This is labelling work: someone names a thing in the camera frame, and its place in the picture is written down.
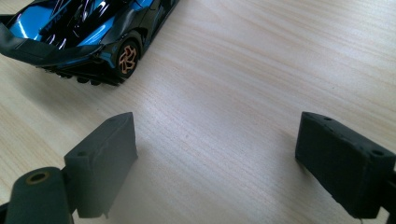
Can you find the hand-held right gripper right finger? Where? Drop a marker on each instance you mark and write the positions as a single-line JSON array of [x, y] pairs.
[[342, 161]]

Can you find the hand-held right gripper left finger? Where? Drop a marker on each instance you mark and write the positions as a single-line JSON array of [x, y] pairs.
[[99, 168]]

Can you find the blue and black toy car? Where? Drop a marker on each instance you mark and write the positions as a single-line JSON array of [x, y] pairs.
[[77, 34]]

